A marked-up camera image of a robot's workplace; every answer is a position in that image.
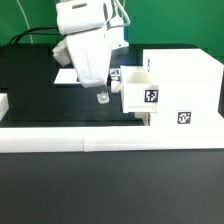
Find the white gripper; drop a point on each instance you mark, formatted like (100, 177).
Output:
(90, 53)

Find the white drawer box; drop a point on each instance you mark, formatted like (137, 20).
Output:
(148, 118)
(139, 91)

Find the white front drawer box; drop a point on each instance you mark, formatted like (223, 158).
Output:
(148, 118)

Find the white drawer cabinet frame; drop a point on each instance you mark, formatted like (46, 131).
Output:
(189, 85)

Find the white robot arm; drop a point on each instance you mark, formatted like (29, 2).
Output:
(75, 16)

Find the white marker tag sheet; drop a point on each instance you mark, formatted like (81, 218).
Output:
(69, 76)

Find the white L-shaped border wall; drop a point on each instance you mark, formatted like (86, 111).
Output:
(116, 138)

